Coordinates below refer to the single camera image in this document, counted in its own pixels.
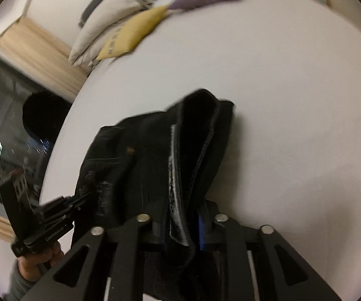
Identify black denim pants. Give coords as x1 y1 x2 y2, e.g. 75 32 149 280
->
70 88 236 301

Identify grey sleeve forearm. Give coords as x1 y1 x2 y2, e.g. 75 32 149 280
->
2 261 35 301

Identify person's left hand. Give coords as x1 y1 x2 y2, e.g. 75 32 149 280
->
18 241 64 282

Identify dark window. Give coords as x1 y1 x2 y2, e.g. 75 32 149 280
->
0 60 52 217

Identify black chair with clothes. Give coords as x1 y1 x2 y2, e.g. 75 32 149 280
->
22 90 72 145

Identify beige curtain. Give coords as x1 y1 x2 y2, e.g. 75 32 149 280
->
0 17 90 102

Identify yellow patterned cushion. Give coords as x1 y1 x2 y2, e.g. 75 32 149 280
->
97 6 168 60

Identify folded beige duvet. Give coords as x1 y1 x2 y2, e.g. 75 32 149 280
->
69 0 155 67

